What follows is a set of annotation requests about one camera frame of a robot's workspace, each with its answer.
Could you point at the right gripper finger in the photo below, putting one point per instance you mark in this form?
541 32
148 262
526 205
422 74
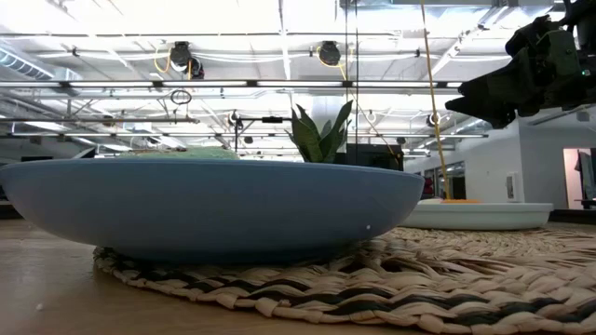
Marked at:
493 111
507 81

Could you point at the large mint green donut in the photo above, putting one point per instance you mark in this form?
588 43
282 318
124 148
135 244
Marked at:
195 153

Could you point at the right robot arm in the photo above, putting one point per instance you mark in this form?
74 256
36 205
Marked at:
589 46

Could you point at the light aqua plate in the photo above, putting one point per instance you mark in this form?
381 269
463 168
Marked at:
479 216

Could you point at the green snake plant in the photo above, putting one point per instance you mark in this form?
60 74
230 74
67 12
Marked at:
321 139

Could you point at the round woven placemat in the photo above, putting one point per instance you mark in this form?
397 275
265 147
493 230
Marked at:
419 288

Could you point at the blue plate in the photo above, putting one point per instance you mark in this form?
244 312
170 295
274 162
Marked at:
209 209

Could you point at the black rig frame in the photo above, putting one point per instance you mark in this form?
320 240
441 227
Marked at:
575 217

